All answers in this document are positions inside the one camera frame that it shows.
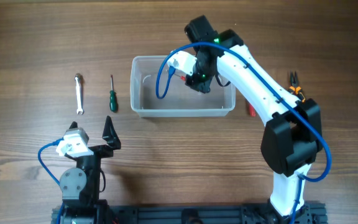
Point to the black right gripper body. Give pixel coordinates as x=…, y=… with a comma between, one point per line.
x=201, y=75

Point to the small silver wrench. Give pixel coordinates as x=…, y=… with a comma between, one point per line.
x=78, y=79

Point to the orange black needle-nose pliers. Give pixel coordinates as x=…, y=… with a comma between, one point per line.
x=295, y=88

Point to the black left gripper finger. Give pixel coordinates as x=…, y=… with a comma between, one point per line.
x=110, y=135
x=73, y=125

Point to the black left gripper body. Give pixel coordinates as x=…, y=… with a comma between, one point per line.
x=91, y=164

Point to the clear plastic container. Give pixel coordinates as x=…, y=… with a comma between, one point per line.
x=180, y=101

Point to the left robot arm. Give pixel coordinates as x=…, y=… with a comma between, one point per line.
x=80, y=185

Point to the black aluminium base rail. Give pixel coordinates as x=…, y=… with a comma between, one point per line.
x=237, y=214

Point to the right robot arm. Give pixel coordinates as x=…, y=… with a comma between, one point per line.
x=292, y=124

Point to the red handled cutting pliers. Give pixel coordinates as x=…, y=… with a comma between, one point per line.
x=251, y=110

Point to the green handled screwdriver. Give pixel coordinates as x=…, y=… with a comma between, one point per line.
x=113, y=99

